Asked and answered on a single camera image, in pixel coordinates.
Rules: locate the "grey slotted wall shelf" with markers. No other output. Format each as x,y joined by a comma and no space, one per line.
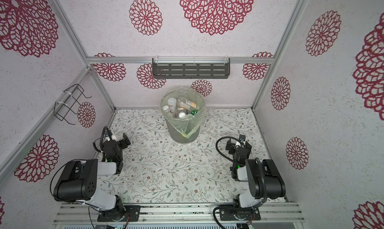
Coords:
193,69

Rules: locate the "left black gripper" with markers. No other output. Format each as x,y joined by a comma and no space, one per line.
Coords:
126,140

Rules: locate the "clear bottle orange label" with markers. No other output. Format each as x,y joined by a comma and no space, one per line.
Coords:
187,104

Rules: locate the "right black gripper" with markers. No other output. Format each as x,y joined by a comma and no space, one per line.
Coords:
231,145

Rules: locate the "grey mesh waste bin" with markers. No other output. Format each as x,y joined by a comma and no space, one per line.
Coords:
183,130

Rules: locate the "translucent green bin liner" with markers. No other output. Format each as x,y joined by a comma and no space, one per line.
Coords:
184,124

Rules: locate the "black wire wall rack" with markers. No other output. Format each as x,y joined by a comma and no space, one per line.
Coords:
65,106

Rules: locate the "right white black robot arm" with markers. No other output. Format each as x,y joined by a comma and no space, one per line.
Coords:
263,178

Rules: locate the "white bottle red cap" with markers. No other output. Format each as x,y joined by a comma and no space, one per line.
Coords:
172,103

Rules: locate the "clear bottle sunflower label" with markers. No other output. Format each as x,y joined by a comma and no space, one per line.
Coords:
181,112

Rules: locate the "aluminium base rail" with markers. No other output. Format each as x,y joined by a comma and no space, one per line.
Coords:
194,213

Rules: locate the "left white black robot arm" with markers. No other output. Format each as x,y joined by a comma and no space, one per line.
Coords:
77,183

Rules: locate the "clear bottle green white label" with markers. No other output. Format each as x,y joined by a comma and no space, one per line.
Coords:
166,110

